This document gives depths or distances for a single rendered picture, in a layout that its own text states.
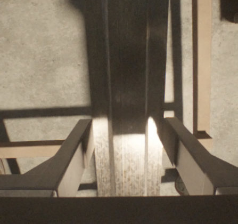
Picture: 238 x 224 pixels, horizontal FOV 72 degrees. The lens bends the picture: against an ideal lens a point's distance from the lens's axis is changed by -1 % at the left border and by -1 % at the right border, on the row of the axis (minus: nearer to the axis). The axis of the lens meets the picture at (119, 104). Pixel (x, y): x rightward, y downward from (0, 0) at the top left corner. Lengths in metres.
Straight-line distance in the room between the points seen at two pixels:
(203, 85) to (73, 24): 0.77
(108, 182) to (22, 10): 1.12
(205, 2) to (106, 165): 0.76
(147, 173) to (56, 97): 1.01
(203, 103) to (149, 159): 0.69
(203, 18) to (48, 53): 0.84
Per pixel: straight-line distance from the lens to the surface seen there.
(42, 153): 0.87
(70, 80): 1.09
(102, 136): 0.16
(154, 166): 0.18
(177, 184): 1.33
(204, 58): 0.81
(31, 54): 1.17
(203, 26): 0.81
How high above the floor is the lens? 1.03
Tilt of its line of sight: 74 degrees down
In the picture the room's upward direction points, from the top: 177 degrees counter-clockwise
